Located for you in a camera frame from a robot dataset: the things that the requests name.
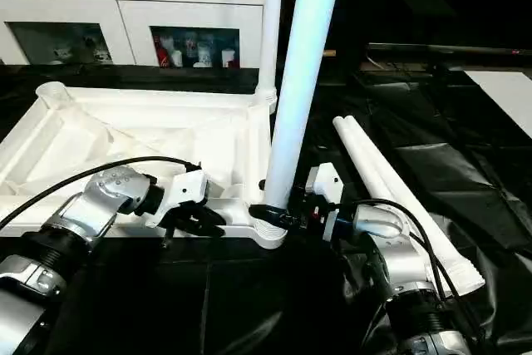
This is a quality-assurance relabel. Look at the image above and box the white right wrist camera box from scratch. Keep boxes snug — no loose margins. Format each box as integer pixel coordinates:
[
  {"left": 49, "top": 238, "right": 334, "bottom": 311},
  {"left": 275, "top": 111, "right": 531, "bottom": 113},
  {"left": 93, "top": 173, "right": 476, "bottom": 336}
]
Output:
[{"left": 303, "top": 163, "right": 345, "bottom": 238}]

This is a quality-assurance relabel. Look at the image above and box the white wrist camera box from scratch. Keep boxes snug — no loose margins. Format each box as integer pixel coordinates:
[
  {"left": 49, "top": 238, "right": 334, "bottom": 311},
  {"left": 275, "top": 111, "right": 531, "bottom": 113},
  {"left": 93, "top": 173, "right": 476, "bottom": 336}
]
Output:
[
  {"left": 303, "top": 163, "right": 345, "bottom": 238},
  {"left": 146, "top": 167, "right": 209, "bottom": 230}
]

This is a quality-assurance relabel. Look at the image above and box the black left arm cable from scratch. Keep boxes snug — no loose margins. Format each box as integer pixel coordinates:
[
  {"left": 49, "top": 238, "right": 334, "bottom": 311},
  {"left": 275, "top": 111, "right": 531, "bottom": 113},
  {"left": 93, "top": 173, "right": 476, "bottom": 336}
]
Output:
[{"left": 0, "top": 155, "right": 202, "bottom": 233}]

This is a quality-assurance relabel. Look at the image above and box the dark horizontal rail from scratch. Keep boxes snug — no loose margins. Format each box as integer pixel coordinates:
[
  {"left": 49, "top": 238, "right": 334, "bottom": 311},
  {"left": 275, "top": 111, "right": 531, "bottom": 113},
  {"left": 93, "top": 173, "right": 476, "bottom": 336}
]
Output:
[{"left": 366, "top": 42, "right": 532, "bottom": 62}]

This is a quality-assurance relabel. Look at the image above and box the white plastic table leg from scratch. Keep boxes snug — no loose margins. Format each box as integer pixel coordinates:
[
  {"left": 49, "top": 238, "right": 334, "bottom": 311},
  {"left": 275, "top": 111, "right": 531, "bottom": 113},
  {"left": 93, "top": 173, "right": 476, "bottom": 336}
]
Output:
[
  {"left": 342, "top": 116, "right": 486, "bottom": 294},
  {"left": 332, "top": 116, "right": 466, "bottom": 296},
  {"left": 249, "top": 0, "right": 347, "bottom": 250},
  {"left": 253, "top": 0, "right": 286, "bottom": 116}
]

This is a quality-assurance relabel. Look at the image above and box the white glass-door cabinet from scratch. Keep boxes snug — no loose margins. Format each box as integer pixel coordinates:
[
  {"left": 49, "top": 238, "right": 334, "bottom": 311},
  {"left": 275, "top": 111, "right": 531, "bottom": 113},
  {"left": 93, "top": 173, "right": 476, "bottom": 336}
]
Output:
[{"left": 0, "top": 0, "right": 266, "bottom": 71}]

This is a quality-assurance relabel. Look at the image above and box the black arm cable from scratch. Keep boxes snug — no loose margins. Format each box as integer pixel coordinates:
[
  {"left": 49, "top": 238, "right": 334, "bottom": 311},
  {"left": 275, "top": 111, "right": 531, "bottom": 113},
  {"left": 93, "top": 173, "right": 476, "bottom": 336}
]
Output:
[
  {"left": 331, "top": 198, "right": 486, "bottom": 343},
  {"left": 0, "top": 155, "right": 202, "bottom": 233}
]

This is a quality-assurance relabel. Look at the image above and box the white plastic table top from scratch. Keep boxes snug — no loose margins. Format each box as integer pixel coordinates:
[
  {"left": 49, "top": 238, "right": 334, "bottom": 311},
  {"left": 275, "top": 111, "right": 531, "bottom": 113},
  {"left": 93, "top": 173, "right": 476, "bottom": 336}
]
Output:
[{"left": 0, "top": 81, "right": 293, "bottom": 253}]

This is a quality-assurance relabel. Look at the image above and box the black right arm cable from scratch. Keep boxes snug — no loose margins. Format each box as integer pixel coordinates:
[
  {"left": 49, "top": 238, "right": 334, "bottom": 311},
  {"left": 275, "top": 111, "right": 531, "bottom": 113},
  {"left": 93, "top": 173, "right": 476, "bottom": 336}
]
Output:
[{"left": 331, "top": 198, "right": 486, "bottom": 343}]

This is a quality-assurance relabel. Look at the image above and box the black plastic mat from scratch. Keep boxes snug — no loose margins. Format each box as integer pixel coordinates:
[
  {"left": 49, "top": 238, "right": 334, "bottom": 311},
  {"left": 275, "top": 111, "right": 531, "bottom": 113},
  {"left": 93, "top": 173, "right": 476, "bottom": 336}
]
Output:
[{"left": 0, "top": 62, "right": 532, "bottom": 355}]

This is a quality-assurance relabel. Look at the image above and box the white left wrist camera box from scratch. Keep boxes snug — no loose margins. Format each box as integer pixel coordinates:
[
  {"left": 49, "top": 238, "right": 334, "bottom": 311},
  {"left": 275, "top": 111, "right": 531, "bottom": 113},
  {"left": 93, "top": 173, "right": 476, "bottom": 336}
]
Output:
[{"left": 146, "top": 167, "right": 209, "bottom": 230}]

